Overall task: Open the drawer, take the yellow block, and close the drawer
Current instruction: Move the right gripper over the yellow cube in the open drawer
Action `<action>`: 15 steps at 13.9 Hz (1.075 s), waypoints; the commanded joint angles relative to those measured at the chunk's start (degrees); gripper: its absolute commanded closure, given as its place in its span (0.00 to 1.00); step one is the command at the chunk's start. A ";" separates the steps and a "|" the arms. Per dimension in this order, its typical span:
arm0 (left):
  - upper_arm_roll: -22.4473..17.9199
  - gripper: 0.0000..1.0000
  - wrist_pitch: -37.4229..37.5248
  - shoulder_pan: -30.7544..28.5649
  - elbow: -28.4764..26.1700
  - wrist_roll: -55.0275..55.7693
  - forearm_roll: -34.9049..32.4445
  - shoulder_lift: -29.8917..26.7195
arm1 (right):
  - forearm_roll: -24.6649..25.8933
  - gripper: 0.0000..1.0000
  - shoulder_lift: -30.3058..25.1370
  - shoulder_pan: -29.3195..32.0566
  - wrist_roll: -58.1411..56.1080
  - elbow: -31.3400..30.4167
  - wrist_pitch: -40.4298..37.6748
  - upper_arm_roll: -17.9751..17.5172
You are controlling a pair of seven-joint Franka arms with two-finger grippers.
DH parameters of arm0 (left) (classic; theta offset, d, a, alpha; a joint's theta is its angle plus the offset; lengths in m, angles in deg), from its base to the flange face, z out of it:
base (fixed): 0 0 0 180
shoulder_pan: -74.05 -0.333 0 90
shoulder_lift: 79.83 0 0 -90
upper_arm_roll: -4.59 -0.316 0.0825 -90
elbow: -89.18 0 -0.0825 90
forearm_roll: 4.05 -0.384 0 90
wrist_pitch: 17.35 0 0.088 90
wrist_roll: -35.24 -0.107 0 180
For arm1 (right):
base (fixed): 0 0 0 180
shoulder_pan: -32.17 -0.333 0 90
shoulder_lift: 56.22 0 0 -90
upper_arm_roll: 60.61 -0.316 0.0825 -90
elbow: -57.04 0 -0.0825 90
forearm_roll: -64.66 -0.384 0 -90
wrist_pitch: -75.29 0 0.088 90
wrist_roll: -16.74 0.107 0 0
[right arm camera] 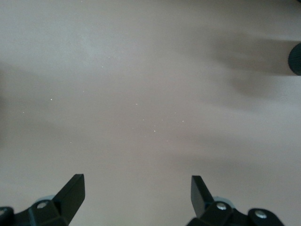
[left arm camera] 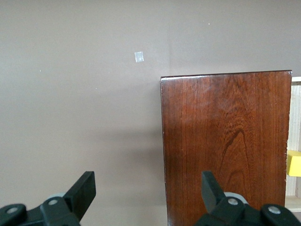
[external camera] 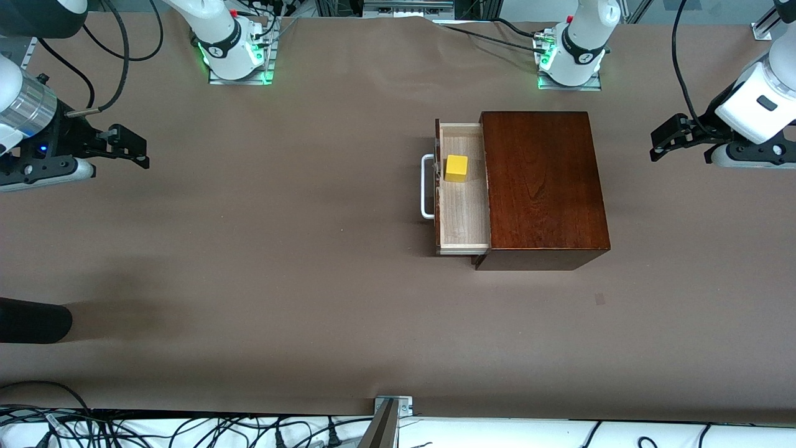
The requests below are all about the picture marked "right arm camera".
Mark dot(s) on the black ribbed cylinder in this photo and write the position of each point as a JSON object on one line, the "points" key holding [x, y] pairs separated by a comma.
{"points": [[296, 58]]}

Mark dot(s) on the brown paper table cover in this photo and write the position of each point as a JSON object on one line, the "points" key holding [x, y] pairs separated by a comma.
{"points": [[141, 94]]}

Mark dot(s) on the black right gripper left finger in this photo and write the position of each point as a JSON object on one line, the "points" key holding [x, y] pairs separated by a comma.
{"points": [[68, 200]]}

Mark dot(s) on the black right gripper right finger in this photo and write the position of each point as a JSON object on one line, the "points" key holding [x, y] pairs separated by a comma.
{"points": [[202, 200]]}

